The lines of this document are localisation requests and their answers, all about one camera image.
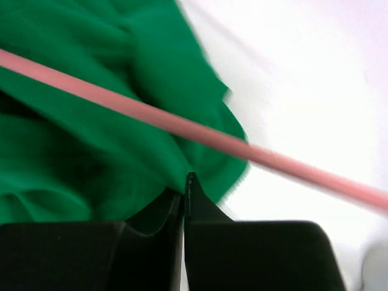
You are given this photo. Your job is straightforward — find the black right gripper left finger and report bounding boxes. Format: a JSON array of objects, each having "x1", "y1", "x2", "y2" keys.
[{"x1": 1, "y1": 190, "x2": 182, "y2": 290}]

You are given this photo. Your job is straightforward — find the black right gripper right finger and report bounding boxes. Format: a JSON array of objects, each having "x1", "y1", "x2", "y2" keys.
[{"x1": 184, "y1": 173, "x2": 345, "y2": 291}]

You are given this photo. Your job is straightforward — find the pink wire hanger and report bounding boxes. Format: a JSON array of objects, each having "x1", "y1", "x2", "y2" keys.
[{"x1": 1, "y1": 50, "x2": 387, "y2": 213}]

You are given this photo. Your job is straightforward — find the green t shirt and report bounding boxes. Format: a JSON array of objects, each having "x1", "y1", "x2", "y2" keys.
[{"x1": 1, "y1": 1, "x2": 247, "y2": 224}]

